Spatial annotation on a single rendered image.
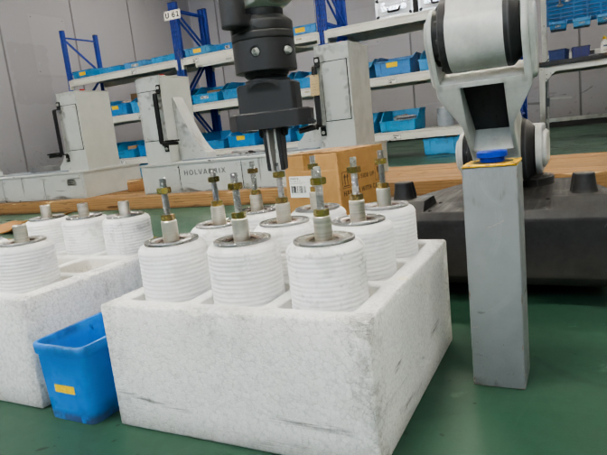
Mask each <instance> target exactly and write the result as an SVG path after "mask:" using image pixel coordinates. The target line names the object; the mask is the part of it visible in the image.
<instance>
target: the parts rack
mask: <svg viewBox="0 0 607 455"><path fill-rule="evenodd" d="M326 2H327V4H328V6H329V7H330V9H331V11H332V14H333V15H334V17H335V19H336V22H337V24H333V23H328V22H327V13H326V4H325V0H315V7H314V12H315V9H316V15H317V16H316V17H315V22H316V20H317V26H316V31H318V38H317V32H311V33H306V34H301V35H296V36H294V45H295V46H300V47H295V53H298V52H303V51H312V50H313V46H312V45H314V44H316V45H314V46H318V45H324V44H328V43H333V42H340V41H352V42H363V41H367V40H373V39H377V38H383V37H388V36H393V35H398V34H403V33H412V32H417V31H423V30H424V24H425V21H426V17H427V14H428V13H429V11H430V10H433V9H429V10H424V11H420V12H415V13H411V14H402V15H398V16H393V17H388V18H384V19H379V20H375V21H369V22H365V23H356V24H352V25H348V23H347V13H346V3H345V0H332V3H333V5H334V7H335V12H336V14H335V13H334V11H333V9H332V6H331V4H330V2H329V0H326ZM180 13H181V14H185V15H189V16H193V17H198V21H199V27H200V35H201V39H200V38H199V37H198V36H197V35H196V33H195V32H194V31H193V30H192V29H191V27H190V26H189V25H188V24H187V23H186V22H185V21H184V20H183V18H182V17H181V18H180V19H181V20H182V21H183V23H184V24H185V25H186V26H187V27H188V29H189V30H190V31H191V33H192V34H193V35H194V36H195V37H196V39H197V40H198V41H199V42H200V43H201V44H199V43H198V42H197V41H196V39H195V38H194V37H193V36H192V35H191V33H190V32H189V31H188V30H187V28H186V27H185V26H184V25H183V23H182V22H181V21H180V19H179V18H178V19H173V20H170V26H171V33H172V39H173V51H174V58H175V60H168V61H164V62H159V63H155V64H150V65H145V66H141V67H136V68H132V69H127V70H119V71H114V72H109V73H104V74H99V75H95V76H90V77H86V78H81V79H73V78H72V75H73V74H72V73H71V67H70V58H69V53H68V48H67V44H68V45H69V46H70V47H71V48H72V49H73V50H74V51H75V52H76V53H78V55H79V56H80V57H81V58H82V59H84V60H85V61H86V62H87V63H88V64H89V65H90V66H91V67H93V68H94V69H96V67H95V66H94V65H93V64H92V63H91V62H89V61H88V60H87V59H86V58H85V57H84V56H83V55H82V54H81V53H79V52H78V51H77V50H76V49H75V48H74V47H73V46H72V45H70V44H69V43H68V42H67V41H66V39H67V40H75V41H83V42H93V43H94V49H95V54H96V60H97V65H98V69H99V68H103V67H102V61H101V56H100V50H99V45H98V36H97V35H95V34H94V35H92V38H93V41H90V40H82V39H74V38H67V37H65V32H64V31H59V34H60V39H61V48H62V54H63V59H64V64H65V70H66V74H67V80H68V84H69V90H70V91H73V90H75V88H74V87H76V86H80V85H85V84H90V83H97V84H96V86H95V87H94V88H93V89H92V90H95V89H96V88H97V86H98V84H99V83H100V86H101V90H103V91H107V88H108V87H114V86H118V85H124V84H128V83H134V82H135V79H141V78H146V77H152V76H156V75H160V74H164V75H165V76H173V75H177V76H183V77H188V76H187V73H188V72H194V71H197V73H196V75H195V77H194V79H193V81H192V83H191V85H190V92H191V94H192V92H193V90H194V89H195V87H196V85H197V83H198V82H199V80H200V78H201V75H202V73H203V71H204V70H205V74H206V81H207V88H215V87H216V80H215V73H214V71H215V69H214V68H218V67H223V66H228V65H233V64H235V63H234V61H232V62H227V63H221V64H217V65H211V66H207V67H201V68H198V69H197V68H196V66H195V63H199V62H204V61H208V60H217V59H222V58H227V57H232V56H233V50H232V49H227V50H223V51H214V52H210V53H205V54H201V55H196V56H191V57H187V58H185V57H184V54H185V51H184V50H183V44H182V32H181V26H182V27H183V29H184V30H185V31H186V32H187V33H188V34H189V35H190V36H191V37H192V39H193V40H194V41H195V42H196V43H197V45H198V46H203V45H207V44H210V33H209V26H208V19H207V12H206V8H202V9H198V10H197V13H196V14H195V13H191V12H186V11H182V10H180ZM328 27H330V28H332V29H329V30H328ZM318 40H319V43H318ZM317 43H318V44H317ZM308 46H311V47H308ZM302 47H307V48H302ZM200 71H201V73H200ZM199 73H200V75H199ZM198 75H199V77H198ZM197 77H198V78H197ZM195 80H196V81H195ZM369 81H370V91H371V90H378V89H384V88H397V87H404V86H411V85H417V84H424V83H431V82H432V81H431V77H430V72H429V70H424V71H418V72H411V73H405V74H399V75H393V76H386V77H380V78H374V79H369ZM194 82H195V83H194ZM193 84H194V85H193ZM301 96H302V100H306V99H312V98H314V96H312V97H311V88H301ZM232 109H238V99H237V98H233V99H227V100H221V101H215V102H209V103H202V104H196V105H192V110H193V114H194V116H195V117H196V118H197V119H198V121H199V122H200V123H201V124H202V126H203V127H204V128H205V129H206V131H207V132H209V131H210V130H211V132H216V131H222V127H221V121H220V111H226V110H232ZM520 112H521V115H522V117H524V118H526V119H528V97H526V99H525V101H524V103H523V105H522V107H521V109H520ZM206 113H210V114H211V121H212V128H213V130H212V129H211V127H210V126H209V125H208V123H207V122H206V121H205V120H204V118H203V117H202V116H201V114H206ZM197 115H198V116H199V117H200V118H201V119H199V118H198V116H197ZM112 118H113V124H114V125H126V124H133V123H139V122H141V116H140V113H134V114H128V115H122V116H112ZM201 120H202V121H203V122H204V124H205V125H204V124H203V123H202V121H201ZM206 126H207V127H208V128H209V129H210V130H209V129H208V128H207V127H206ZM462 132H463V129H462V127H461V126H460V124H459V125H451V126H443V127H438V126H432V127H425V128H421V129H416V130H408V131H399V132H390V133H376V134H374V135H375V141H379V140H388V141H396V140H406V139H416V138H426V137H436V136H446V135H460V134H461V133H462ZM256 149H261V150H263V149H265V147H264V145H263V144H261V145H253V146H244V147H235V148H225V149H216V150H215V151H216V154H224V153H231V152H232V151H234V150H256ZM119 161H120V164H126V163H148V161H147V156H143V157H134V158H125V159H119Z"/></svg>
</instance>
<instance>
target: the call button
mask: <svg viewBox="0 0 607 455"><path fill-rule="evenodd" d="M507 155H508V150H506V149H492V150H484V151H478V152H477V153H476V156H477V158H480V163H494V162H502V161H505V156H507Z"/></svg>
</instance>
